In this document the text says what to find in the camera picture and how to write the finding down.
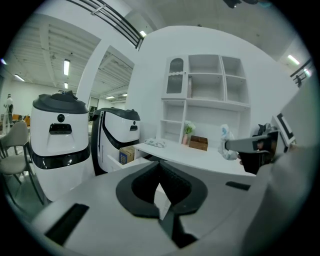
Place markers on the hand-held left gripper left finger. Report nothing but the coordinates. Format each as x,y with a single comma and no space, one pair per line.
125,192

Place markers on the short black railing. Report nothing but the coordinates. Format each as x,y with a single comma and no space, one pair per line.
301,72

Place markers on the white item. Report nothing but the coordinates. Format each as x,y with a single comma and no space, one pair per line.
225,132

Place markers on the person's right forearm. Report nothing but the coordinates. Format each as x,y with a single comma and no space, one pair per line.
287,200

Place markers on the pink vase with flowers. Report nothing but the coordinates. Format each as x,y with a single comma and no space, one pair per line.
188,128

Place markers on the brown wooden box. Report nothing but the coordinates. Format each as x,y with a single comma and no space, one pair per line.
198,143

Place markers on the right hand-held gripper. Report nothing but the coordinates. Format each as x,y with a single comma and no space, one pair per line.
260,160

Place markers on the white desk drawer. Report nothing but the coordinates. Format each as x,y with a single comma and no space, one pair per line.
113,162

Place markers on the patterned white pouch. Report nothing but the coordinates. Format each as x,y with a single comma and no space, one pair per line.
155,143

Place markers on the long black ceiling railing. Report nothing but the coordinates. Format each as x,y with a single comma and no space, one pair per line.
117,21

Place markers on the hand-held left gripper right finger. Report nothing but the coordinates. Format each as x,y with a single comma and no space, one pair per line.
197,195

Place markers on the brown cardboard box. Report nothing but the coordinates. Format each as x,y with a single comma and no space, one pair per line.
126,155

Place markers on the white desk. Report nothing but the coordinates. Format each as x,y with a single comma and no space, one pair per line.
190,158

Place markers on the ceiling light tube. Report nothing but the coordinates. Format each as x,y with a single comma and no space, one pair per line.
66,85
66,67
143,33
293,59
20,77

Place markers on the large white black robot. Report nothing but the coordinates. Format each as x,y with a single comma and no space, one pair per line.
57,180

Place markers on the white robot with black stripe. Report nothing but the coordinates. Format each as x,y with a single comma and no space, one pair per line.
117,135

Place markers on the white shelf cabinet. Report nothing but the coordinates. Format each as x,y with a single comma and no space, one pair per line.
212,107

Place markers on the beige chair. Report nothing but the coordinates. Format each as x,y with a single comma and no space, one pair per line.
17,132

